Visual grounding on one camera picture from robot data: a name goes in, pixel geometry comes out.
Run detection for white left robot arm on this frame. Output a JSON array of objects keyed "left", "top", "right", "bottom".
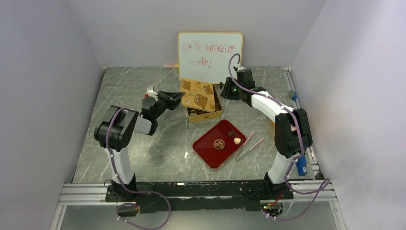
[{"left": 94, "top": 90, "right": 185, "bottom": 201}]

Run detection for gold chocolate tin box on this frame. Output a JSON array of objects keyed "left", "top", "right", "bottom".
[{"left": 186, "top": 86, "right": 223, "bottom": 122}]

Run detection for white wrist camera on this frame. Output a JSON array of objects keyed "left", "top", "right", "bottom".
[
  {"left": 146, "top": 85, "right": 158, "bottom": 101},
  {"left": 233, "top": 65, "right": 246, "bottom": 71}
]

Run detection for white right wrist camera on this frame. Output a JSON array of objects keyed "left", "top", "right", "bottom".
[{"left": 233, "top": 65, "right": 246, "bottom": 71}]

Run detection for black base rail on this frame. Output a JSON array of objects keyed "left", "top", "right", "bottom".
[{"left": 105, "top": 179, "right": 293, "bottom": 213}]

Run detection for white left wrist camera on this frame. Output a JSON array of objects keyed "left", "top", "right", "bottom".
[{"left": 146, "top": 85, "right": 158, "bottom": 101}]

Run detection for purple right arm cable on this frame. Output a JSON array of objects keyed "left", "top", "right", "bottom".
[{"left": 228, "top": 53, "right": 331, "bottom": 222}]

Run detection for red rectangular tray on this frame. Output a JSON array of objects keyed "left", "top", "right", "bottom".
[{"left": 192, "top": 119, "right": 247, "bottom": 169}]

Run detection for beige heart chocolate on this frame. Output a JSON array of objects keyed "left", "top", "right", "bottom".
[{"left": 234, "top": 138, "right": 241, "bottom": 145}]

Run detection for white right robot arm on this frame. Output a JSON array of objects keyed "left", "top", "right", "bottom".
[{"left": 221, "top": 66, "right": 313, "bottom": 199}]

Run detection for dark round chocolate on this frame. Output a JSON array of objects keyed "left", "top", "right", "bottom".
[{"left": 227, "top": 131, "right": 235, "bottom": 137}]

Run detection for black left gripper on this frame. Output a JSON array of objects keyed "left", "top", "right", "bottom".
[{"left": 153, "top": 90, "right": 186, "bottom": 120}]

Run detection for whiteboard with yellow frame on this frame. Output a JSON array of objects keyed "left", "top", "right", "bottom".
[{"left": 177, "top": 31, "right": 244, "bottom": 84}]

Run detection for metal tweezers with pink grips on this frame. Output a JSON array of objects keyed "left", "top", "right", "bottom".
[{"left": 235, "top": 131, "right": 264, "bottom": 161}]

